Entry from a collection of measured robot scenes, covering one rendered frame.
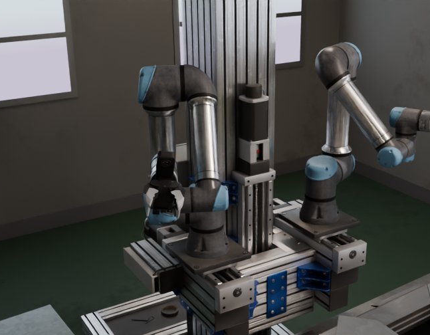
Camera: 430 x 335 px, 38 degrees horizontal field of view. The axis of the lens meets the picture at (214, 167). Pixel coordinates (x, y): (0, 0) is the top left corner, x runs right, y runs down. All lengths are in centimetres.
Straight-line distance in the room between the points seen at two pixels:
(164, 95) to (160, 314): 169
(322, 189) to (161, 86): 76
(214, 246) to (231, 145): 39
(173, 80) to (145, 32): 294
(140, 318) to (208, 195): 166
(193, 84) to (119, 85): 292
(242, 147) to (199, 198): 51
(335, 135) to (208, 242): 67
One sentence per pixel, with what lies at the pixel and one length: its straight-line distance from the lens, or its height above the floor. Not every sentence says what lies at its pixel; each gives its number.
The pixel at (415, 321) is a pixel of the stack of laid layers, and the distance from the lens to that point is 227.
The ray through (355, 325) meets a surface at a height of 87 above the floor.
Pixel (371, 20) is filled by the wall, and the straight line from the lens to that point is 560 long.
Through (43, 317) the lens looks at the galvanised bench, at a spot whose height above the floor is 105.
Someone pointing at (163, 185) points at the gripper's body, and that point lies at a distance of 160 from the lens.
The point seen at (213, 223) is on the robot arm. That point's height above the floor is 116.
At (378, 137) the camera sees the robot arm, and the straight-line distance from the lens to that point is 223.
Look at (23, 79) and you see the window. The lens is 459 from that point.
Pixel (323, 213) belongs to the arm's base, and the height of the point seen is 108.
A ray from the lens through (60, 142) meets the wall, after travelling 478.
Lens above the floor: 205
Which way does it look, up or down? 20 degrees down
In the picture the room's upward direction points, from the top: 1 degrees counter-clockwise
